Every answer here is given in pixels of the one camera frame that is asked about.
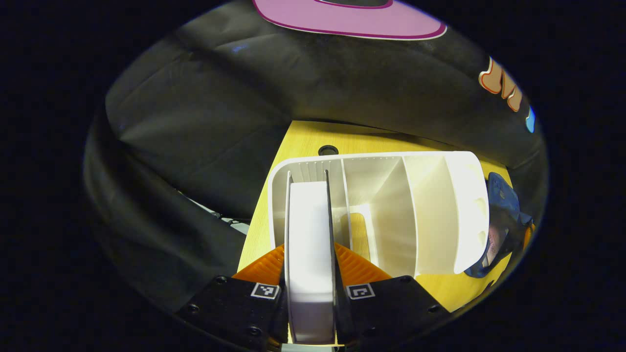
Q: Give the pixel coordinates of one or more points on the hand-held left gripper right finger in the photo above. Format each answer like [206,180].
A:
[381,313]

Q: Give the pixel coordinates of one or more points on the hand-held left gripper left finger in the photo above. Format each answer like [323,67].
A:
[234,313]

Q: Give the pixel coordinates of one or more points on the dark grey book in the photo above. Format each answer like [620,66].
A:
[310,254]

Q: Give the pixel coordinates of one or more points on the white bookshelf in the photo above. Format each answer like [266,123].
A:
[430,210]

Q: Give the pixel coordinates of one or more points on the blue schoolbag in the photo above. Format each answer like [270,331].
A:
[506,205]

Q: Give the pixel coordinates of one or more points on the black backdrop cloth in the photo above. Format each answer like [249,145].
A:
[220,122]

